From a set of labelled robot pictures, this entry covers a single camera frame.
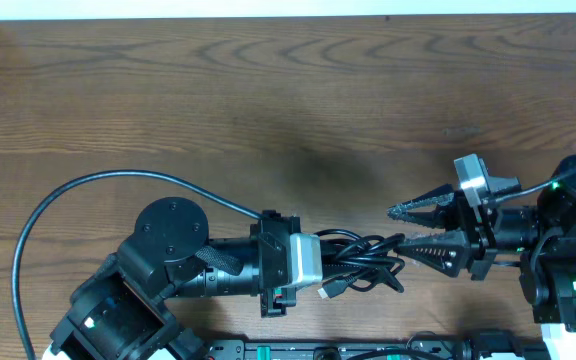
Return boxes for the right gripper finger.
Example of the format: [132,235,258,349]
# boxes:
[394,231,470,278]
[387,184,455,229]

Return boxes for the black cable bundle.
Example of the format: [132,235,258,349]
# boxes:
[313,228,407,300]

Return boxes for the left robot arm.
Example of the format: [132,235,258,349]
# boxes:
[47,197,301,359]

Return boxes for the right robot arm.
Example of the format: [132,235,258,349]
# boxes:
[388,154,576,359]

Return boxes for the right camera black cable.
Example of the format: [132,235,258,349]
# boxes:
[487,152,576,207]

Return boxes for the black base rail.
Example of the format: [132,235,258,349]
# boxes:
[204,334,462,360]

